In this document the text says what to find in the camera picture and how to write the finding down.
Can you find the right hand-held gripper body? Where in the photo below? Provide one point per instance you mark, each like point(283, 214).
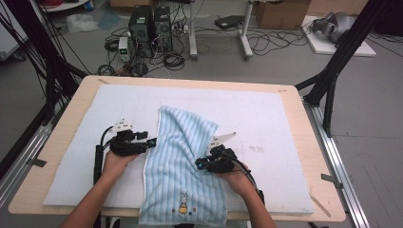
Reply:
point(221, 160)

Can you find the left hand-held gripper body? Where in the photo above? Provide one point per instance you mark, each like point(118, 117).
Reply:
point(125, 144)

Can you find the blue striped towel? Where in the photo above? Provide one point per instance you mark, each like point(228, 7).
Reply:
point(182, 177)

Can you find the person's left hand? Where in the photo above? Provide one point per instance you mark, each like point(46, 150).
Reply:
point(118, 164)

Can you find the person's right hand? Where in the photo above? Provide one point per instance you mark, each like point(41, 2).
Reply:
point(236, 180)

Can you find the white foam mat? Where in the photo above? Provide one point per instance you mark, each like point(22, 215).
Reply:
point(269, 126)

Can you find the white power supply unit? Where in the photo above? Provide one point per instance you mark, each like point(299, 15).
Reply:
point(123, 49)

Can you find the black tape piece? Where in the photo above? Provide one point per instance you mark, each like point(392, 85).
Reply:
point(37, 162)

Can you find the large black computer tower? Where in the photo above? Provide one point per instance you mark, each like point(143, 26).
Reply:
point(141, 31)

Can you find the slim black computer tower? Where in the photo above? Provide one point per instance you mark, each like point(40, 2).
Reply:
point(163, 30)

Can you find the thin wooden stick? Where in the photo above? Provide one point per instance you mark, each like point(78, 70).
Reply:
point(320, 205)

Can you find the grey tape piece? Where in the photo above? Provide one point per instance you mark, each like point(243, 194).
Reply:
point(331, 180)

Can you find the white desk leg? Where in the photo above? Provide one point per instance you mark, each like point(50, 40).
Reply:
point(245, 34)
point(192, 31)

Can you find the clear plastic bag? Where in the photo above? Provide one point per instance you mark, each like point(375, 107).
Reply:
point(80, 22)

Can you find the black flat device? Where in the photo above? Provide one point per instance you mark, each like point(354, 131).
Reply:
point(228, 21)

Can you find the white floor board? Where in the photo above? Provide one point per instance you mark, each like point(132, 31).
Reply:
point(323, 47)

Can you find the brown cardboard box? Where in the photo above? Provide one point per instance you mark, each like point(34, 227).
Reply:
point(282, 14)

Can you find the grey headset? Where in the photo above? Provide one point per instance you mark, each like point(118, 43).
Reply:
point(335, 27)

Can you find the aluminium rail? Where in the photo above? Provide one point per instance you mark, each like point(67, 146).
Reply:
point(335, 161)
point(22, 164)

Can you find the black metal frame stand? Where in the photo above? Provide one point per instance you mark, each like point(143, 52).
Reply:
point(339, 53)
point(50, 63)

